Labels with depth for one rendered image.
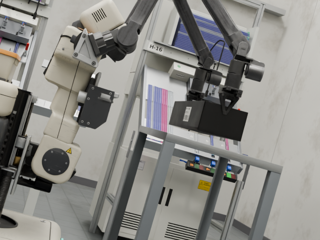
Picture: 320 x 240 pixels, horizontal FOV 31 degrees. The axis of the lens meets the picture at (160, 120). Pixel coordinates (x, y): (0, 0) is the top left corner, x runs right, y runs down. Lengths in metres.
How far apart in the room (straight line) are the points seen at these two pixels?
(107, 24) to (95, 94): 0.28
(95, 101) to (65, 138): 0.18
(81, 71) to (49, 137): 0.28
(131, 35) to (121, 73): 4.42
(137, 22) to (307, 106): 4.06
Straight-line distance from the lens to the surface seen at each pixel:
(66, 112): 2.31
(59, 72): 2.30
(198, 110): 2.21
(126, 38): 2.13
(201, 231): 2.84
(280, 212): 5.99
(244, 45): 2.19
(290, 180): 5.96
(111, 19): 2.31
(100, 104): 2.25
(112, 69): 6.54
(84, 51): 2.15
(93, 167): 6.56
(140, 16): 2.19
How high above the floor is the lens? 0.79
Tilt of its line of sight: 1 degrees up
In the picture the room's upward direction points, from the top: 16 degrees clockwise
